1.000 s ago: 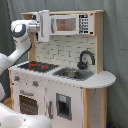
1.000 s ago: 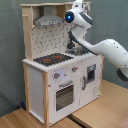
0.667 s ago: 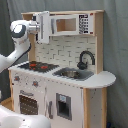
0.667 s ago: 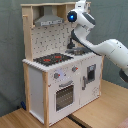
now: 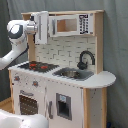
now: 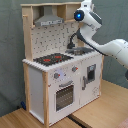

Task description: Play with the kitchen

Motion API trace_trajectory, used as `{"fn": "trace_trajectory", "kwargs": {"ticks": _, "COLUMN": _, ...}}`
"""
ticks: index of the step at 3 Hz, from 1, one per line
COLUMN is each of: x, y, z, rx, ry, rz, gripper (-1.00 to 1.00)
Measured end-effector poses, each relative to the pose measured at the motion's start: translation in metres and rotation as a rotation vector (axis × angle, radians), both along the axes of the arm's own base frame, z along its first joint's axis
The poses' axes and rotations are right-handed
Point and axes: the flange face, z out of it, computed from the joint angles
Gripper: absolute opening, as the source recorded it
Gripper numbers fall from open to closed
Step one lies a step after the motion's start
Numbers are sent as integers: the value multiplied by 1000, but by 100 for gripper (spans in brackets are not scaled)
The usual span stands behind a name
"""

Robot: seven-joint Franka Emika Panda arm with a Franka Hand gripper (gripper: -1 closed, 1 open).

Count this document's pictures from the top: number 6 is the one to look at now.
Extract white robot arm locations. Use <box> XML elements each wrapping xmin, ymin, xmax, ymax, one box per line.
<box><xmin>74</xmin><ymin>0</ymin><xmax>128</xmax><ymax>80</ymax></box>

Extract wooden toy kitchen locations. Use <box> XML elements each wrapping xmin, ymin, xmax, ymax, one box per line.
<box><xmin>22</xmin><ymin>2</ymin><xmax>103</xmax><ymax>127</ymax></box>

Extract right grey red knob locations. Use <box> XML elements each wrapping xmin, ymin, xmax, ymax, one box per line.
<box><xmin>72</xmin><ymin>66</ymin><xmax>78</xmax><ymax>72</ymax></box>

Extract grey red knob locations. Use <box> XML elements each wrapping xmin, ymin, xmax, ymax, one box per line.
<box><xmin>72</xmin><ymin>66</ymin><xmax>78</xmax><ymax>72</ymax></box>
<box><xmin>54</xmin><ymin>73</ymin><xmax>60</xmax><ymax>79</ymax></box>

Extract black stovetop red burners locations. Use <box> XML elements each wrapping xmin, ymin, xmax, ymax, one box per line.
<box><xmin>34</xmin><ymin>53</ymin><xmax>71</xmax><ymax>66</ymax></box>

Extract left grey red knob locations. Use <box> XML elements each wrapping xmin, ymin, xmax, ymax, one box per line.
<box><xmin>54</xmin><ymin>73</ymin><xmax>60</xmax><ymax>79</ymax></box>

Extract black toy faucet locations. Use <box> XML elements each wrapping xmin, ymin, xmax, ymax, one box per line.
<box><xmin>67</xmin><ymin>33</ymin><xmax>80</xmax><ymax>49</ymax></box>

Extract metal sink basin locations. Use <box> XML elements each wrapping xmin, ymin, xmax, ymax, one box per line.
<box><xmin>65</xmin><ymin>47</ymin><xmax>94</xmax><ymax>56</ymax></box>

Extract oven door with window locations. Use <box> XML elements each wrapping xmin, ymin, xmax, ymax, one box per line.
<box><xmin>49</xmin><ymin>79</ymin><xmax>80</xmax><ymax>124</ymax></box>

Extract grey range hood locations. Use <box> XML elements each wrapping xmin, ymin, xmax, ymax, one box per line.
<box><xmin>35</xmin><ymin>5</ymin><xmax>64</xmax><ymax>27</ymax></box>

